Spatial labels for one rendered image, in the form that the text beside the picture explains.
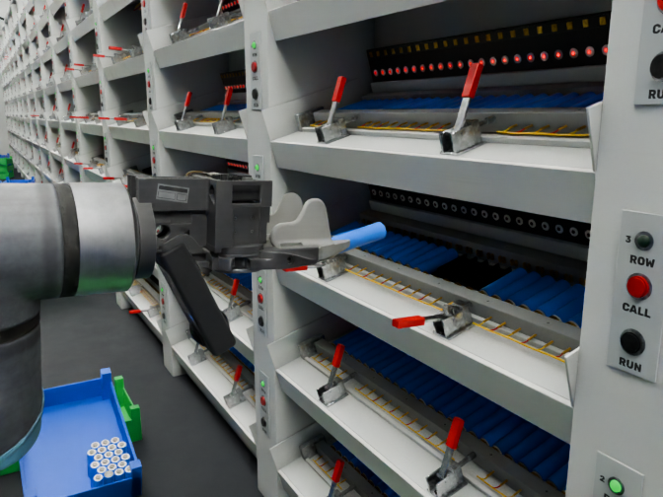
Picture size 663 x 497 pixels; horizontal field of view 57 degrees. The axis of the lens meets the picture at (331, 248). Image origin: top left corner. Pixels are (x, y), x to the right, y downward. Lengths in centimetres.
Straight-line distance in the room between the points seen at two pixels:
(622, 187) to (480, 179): 15
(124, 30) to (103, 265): 193
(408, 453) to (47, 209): 55
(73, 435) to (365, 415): 73
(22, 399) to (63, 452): 89
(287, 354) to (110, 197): 65
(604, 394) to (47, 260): 44
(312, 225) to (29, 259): 24
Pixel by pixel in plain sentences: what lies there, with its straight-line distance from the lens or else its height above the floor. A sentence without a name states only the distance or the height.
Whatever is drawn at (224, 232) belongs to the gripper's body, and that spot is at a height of 63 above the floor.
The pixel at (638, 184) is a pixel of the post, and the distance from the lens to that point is 49.
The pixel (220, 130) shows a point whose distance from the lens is 125.
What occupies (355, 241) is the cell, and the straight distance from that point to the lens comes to 62.
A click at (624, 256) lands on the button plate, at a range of 50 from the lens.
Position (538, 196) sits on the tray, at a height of 66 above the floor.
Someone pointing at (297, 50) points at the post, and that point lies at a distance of 103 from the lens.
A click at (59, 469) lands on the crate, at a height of 4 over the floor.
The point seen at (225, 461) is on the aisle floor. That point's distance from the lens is 140.
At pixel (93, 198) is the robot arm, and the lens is 50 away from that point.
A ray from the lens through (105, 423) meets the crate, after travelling 146.
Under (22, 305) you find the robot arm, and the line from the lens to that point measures 50.
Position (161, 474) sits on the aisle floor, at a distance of 138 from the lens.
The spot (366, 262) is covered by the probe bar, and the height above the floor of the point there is 52.
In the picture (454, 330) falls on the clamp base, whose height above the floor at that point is 50.
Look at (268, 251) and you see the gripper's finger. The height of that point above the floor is 61.
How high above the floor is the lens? 73
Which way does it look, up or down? 13 degrees down
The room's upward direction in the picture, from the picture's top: straight up
